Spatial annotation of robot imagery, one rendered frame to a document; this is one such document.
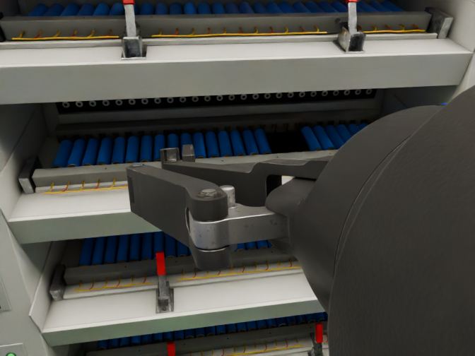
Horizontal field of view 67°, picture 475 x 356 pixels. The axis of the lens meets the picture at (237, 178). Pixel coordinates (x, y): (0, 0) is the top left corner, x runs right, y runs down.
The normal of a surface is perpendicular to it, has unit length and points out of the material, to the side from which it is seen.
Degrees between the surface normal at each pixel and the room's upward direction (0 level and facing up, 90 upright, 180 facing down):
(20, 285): 90
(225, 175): 82
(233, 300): 18
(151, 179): 85
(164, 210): 85
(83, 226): 108
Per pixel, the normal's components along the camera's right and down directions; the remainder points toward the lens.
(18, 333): 0.15, 0.38
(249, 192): -0.66, 0.17
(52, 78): 0.15, 0.65
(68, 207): 0.03, -0.76
